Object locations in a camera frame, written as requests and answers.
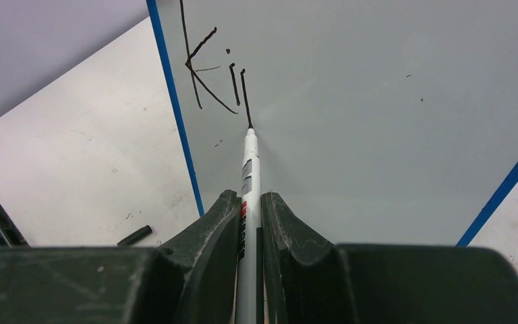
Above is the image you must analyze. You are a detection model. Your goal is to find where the black marker cap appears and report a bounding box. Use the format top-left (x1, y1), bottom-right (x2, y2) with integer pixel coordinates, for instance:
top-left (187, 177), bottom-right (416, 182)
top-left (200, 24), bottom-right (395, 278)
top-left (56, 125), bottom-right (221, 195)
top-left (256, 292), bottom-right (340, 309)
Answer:
top-left (117, 225), bottom-right (153, 247)

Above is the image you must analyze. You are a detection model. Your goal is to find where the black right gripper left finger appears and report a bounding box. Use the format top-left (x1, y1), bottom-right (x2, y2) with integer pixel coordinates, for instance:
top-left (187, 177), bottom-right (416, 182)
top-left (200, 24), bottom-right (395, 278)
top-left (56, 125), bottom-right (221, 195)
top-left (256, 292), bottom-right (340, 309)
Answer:
top-left (0, 190), bottom-right (241, 323)

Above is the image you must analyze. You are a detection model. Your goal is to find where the white marker pen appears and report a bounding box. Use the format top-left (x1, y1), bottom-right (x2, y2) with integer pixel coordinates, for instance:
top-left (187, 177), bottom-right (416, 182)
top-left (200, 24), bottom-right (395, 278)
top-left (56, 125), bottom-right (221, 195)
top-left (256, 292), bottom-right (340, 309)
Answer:
top-left (235, 128), bottom-right (264, 323)

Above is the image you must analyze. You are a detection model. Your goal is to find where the blue framed whiteboard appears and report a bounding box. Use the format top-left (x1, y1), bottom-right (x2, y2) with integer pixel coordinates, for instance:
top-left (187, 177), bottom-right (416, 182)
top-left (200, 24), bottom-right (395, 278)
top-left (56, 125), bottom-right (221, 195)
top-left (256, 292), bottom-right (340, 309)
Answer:
top-left (147, 1), bottom-right (518, 245)

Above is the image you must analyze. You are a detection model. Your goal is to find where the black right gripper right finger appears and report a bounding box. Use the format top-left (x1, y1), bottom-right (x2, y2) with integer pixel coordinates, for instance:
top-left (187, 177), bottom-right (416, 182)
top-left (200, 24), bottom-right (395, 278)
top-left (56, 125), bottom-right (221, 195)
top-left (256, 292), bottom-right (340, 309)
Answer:
top-left (261, 192), bottom-right (518, 323)

